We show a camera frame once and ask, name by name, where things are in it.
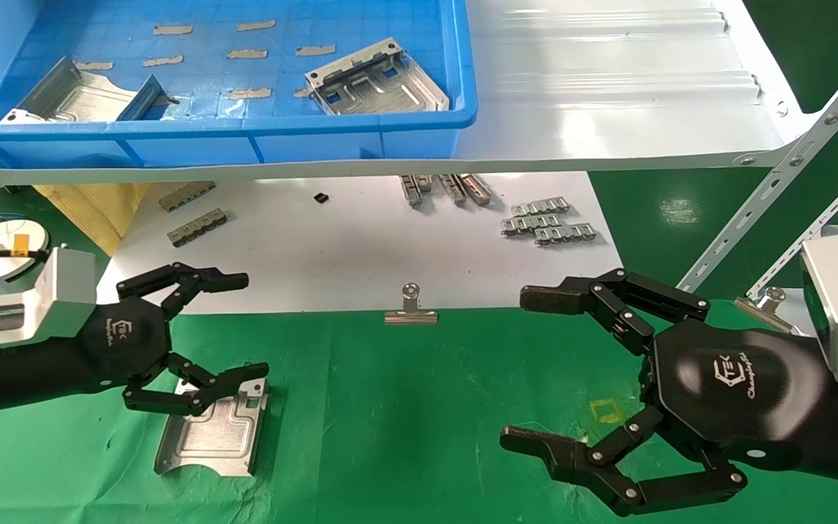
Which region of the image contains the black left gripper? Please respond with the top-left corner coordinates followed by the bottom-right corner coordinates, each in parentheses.
top-left (81, 263), bottom-right (271, 418)

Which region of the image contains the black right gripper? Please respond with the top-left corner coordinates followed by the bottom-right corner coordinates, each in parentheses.
top-left (499, 268), bottom-right (831, 518)

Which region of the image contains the sheet metal bracket part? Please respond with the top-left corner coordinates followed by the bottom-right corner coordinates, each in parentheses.
top-left (305, 38), bottom-right (452, 116)
top-left (154, 377), bottom-right (271, 478)

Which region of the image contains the small grey metal strip part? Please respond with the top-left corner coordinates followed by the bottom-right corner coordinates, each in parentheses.
top-left (159, 181), bottom-right (217, 213)
top-left (167, 208), bottom-right (228, 248)

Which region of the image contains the small silver clip strip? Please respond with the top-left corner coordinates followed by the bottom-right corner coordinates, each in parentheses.
top-left (511, 196), bottom-right (572, 218)
top-left (501, 213), bottom-right (562, 238)
top-left (534, 223), bottom-right (598, 247)

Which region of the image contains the green cloth mat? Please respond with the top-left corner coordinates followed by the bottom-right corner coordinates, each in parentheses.
top-left (0, 298), bottom-right (838, 524)

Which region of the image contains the silver binder clip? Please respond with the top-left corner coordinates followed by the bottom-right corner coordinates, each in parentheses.
top-left (384, 282), bottom-right (439, 326)
top-left (734, 286), bottom-right (802, 335)

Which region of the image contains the yellow woven bag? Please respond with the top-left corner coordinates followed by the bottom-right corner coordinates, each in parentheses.
top-left (32, 183), bottom-right (150, 258)

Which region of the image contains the blue plastic bin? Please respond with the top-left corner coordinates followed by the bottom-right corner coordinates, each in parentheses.
top-left (0, 0), bottom-right (479, 170)

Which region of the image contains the white round stand base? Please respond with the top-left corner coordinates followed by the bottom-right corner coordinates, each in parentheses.
top-left (0, 218), bottom-right (50, 281)

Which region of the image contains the white metal shelf board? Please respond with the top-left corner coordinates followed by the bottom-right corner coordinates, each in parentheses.
top-left (0, 0), bottom-right (824, 187)

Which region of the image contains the curved-edge sheet metal bracket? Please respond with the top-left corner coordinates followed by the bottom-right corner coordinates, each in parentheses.
top-left (1, 55), bottom-right (169, 123)

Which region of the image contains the white slotted angle rail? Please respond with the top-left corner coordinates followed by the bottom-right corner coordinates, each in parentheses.
top-left (746, 149), bottom-right (838, 300)
top-left (677, 55), bottom-right (838, 296)

